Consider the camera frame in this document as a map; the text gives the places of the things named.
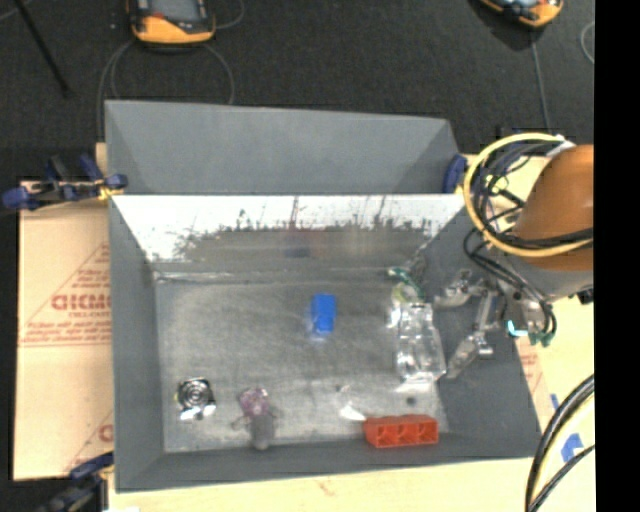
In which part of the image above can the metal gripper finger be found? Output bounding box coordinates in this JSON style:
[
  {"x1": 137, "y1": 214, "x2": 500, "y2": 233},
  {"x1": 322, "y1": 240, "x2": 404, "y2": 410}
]
[
  {"x1": 432, "y1": 269, "x2": 489, "y2": 309},
  {"x1": 443, "y1": 331, "x2": 496, "y2": 380}
]

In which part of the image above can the clear plastic bottle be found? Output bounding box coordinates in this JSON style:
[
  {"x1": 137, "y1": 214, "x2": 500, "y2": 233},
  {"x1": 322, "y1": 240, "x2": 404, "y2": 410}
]
[{"x1": 386, "y1": 279, "x2": 448, "y2": 385}]

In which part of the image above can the red-brown flat block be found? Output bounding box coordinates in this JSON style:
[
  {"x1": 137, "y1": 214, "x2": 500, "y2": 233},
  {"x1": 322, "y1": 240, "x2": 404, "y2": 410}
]
[{"x1": 362, "y1": 413, "x2": 441, "y2": 449}]

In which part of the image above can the small white scrap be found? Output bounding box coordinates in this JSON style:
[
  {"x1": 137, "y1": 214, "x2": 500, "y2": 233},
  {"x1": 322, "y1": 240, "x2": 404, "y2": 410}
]
[{"x1": 338, "y1": 400, "x2": 369, "y2": 423}]

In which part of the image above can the blue sponge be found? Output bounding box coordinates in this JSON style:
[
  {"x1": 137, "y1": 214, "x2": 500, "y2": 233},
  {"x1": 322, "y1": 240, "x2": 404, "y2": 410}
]
[{"x1": 308, "y1": 292, "x2": 338, "y2": 336}]

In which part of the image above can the grey metal bin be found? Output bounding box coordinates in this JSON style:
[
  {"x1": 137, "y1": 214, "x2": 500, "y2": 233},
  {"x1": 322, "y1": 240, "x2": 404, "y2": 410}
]
[{"x1": 103, "y1": 99, "x2": 544, "y2": 491}]

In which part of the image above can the purple and grey toy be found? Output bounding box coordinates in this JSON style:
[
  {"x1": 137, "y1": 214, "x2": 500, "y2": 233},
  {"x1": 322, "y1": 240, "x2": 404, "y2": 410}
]
[{"x1": 230, "y1": 386, "x2": 285, "y2": 451}]

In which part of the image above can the shiny silver round cup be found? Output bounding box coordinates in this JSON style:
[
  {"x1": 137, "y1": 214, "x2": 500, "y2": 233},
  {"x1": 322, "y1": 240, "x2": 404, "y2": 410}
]
[{"x1": 173, "y1": 377, "x2": 218, "y2": 422}]

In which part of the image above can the brown cardboard board red print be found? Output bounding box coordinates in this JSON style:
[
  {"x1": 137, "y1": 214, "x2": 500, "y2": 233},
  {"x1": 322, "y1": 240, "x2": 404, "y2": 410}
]
[{"x1": 11, "y1": 195, "x2": 117, "y2": 482}]

